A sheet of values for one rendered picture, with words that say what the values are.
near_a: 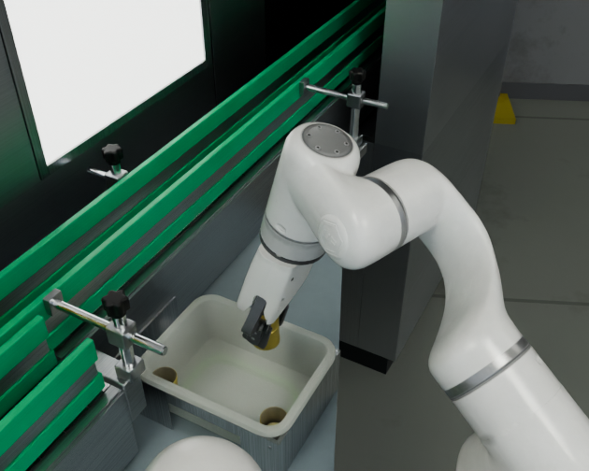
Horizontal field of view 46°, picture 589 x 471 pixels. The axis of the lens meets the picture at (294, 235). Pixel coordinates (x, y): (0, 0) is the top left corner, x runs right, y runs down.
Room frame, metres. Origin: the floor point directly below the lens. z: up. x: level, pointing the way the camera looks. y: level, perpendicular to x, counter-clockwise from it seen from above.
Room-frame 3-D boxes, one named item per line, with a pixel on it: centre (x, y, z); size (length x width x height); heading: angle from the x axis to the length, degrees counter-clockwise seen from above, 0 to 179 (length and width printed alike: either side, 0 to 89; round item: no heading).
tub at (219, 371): (0.62, 0.07, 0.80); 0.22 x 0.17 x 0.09; 62
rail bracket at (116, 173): (0.87, 0.28, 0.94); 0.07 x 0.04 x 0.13; 62
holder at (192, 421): (0.63, 0.10, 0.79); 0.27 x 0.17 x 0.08; 62
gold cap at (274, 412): (0.54, 0.03, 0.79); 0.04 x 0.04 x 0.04
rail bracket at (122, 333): (0.56, 0.22, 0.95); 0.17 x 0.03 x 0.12; 62
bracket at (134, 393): (0.57, 0.23, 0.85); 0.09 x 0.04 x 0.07; 62
